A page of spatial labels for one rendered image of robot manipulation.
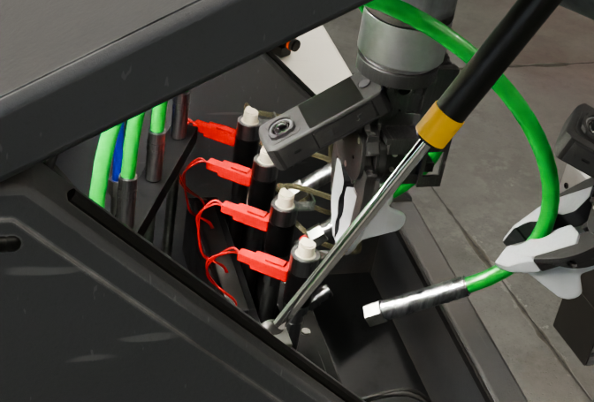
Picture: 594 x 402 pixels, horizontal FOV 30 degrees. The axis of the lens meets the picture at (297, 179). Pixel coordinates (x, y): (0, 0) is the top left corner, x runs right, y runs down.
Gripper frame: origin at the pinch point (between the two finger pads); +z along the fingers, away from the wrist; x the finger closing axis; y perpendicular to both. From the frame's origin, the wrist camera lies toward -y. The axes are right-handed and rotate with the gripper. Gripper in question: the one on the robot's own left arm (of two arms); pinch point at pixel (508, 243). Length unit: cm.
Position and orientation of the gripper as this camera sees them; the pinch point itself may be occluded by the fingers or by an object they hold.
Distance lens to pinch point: 94.9
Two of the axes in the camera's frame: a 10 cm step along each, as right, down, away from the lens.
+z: -6.8, 2.9, 6.7
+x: 3.8, -6.5, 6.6
